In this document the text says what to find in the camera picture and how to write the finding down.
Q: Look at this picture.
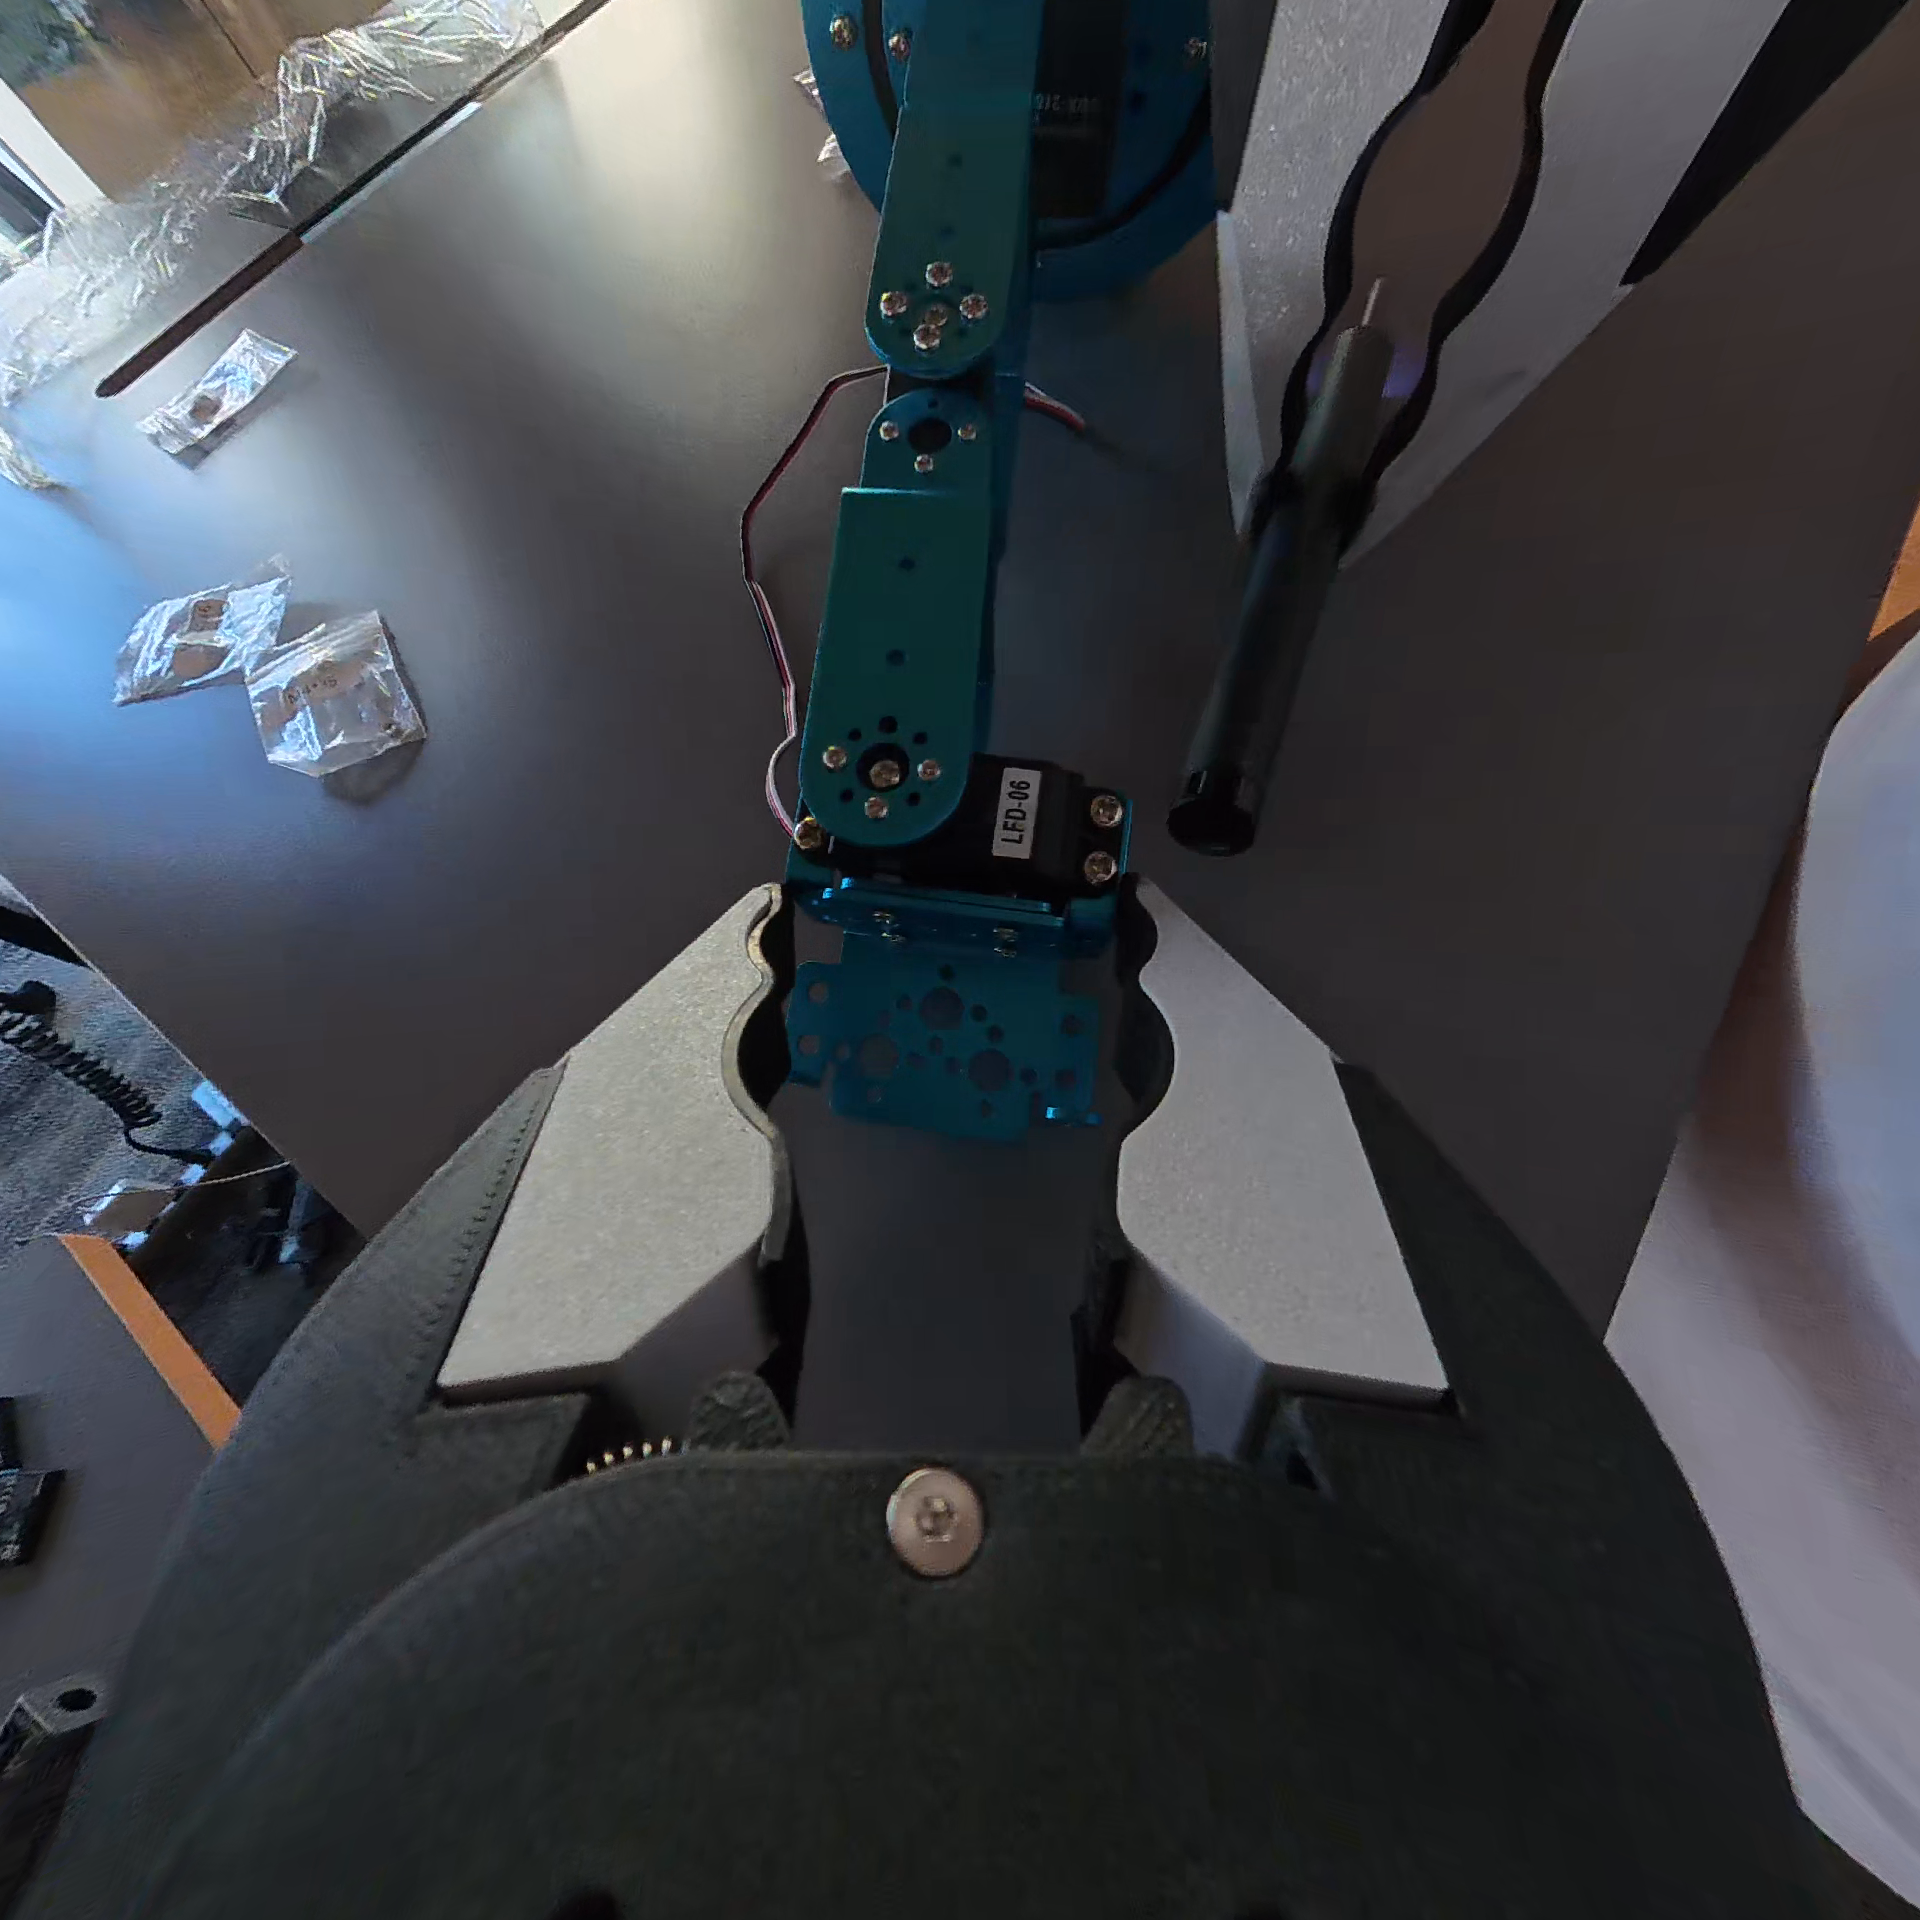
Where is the black coiled cable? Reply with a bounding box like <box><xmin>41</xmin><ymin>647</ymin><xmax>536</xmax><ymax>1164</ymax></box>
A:
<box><xmin>0</xmin><ymin>976</ymin><xmax>202</xmax><ymax>1164</ymax></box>

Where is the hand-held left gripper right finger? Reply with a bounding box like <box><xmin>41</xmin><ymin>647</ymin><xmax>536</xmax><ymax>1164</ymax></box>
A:
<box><xmin>1111</xmin><ymin>878</ymin><xmax>1454</xmax><ymax>1402</ymax></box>

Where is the blue toy robot arm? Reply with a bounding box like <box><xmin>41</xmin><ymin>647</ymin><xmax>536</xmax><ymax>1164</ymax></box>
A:
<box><xmin>738</xmin><ymin>0</ymin><xmax>1221</xmax><ymax>1135</ymax></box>

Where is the grey side desk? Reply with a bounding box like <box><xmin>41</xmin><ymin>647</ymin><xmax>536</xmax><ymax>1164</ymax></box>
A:
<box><xmin>0</xmin><ymin>1230</ymin><xmax>245</xmax><ymax>1682</ymax></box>

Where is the crinkled clear plastic wrap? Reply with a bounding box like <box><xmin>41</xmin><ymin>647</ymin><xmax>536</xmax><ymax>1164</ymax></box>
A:
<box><xmin>0</xmin><ymin>0</ymin><xmax>549</xmax><ymax>496</ymax></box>

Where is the person's white shirt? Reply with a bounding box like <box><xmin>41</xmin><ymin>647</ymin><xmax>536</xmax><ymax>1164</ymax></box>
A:
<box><xmin>1602</xmin><ymin>630</ymin><xmax>1920</xmax><ymax>1920</ymax></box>

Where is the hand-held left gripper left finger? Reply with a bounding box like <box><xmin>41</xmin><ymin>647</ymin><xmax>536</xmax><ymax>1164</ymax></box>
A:
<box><xmin>433</xmin><ymin>881</ymin><xmax>804</xmax><ymax>1407</ymax></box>

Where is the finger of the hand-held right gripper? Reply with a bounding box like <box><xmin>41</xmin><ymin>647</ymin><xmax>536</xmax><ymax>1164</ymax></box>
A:
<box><xmin>1338</xmin><ymin>0</ymin><xmax>1796</xmax><ymax>572</ymax></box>
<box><xmin>1210</xmin><ymin>0</ymin><xmax>1503</xmax><ymax>537</ymax></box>

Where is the clear screw bag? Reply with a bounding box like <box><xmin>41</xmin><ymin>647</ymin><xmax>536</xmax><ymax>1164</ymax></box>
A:
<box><xmin>245</xmin><ymin>609</ymin><xmax>431</xmax><ymax>777</ymax></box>
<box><xmin>137</xmin><ymin>329</ymin><xmax>300</xmax><ymax>471</ymax></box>
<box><xmin>112</xmin><ymin>558</ymin><xmax>289</xmax><ymax>706</ymax></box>

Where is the black screwdriver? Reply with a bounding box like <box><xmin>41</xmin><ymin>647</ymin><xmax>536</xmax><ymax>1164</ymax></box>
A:
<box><xmin>1168</xmin><ymin>276</ymin><xmax>1420</xmax><ymax>858</ymax></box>

